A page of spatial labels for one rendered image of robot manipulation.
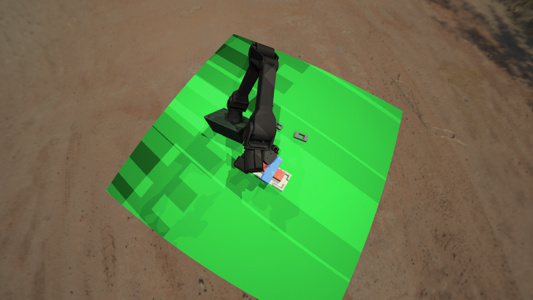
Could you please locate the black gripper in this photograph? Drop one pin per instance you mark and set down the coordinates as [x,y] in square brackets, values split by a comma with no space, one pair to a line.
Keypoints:
[239,163]

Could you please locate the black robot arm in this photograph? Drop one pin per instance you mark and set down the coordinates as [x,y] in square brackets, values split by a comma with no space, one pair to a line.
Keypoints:
[263,64]

